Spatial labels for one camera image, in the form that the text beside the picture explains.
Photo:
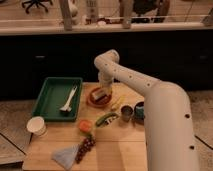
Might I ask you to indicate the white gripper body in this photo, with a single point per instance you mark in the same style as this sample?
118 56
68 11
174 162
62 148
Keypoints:
106 84

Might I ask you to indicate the black whiteboard eraser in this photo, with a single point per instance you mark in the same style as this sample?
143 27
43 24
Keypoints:
97 96

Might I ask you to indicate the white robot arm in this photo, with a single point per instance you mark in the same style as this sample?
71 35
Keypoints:
169 132

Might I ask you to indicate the red bowl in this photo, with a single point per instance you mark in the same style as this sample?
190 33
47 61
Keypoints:
100 104

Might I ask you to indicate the yellow banana toy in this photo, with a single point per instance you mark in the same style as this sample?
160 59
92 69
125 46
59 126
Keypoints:
117 103

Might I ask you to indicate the small metal cup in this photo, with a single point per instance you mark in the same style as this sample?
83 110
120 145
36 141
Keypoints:
126 113

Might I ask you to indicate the green cucumber toy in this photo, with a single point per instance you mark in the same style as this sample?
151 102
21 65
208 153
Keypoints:
106 119

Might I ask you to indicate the blue sponge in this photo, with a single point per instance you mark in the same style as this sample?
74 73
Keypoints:
139 111

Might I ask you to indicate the white spatula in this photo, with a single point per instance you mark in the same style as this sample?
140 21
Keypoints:
66 107

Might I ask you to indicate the green plastic tray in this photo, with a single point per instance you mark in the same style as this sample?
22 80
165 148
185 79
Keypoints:
53 95

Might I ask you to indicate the orange carrot toy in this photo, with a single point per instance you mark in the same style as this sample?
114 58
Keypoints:
85 126

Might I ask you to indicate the purple grapes bunch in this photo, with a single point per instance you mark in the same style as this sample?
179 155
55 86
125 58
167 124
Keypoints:
86 146

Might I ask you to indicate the white paper cup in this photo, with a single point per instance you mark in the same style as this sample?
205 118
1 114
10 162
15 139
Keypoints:
36 125

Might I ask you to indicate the light blue cloth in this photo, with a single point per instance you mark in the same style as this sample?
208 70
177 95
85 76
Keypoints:
65 157

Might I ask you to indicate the black office chair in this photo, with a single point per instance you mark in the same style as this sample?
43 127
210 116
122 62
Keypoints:
29 3

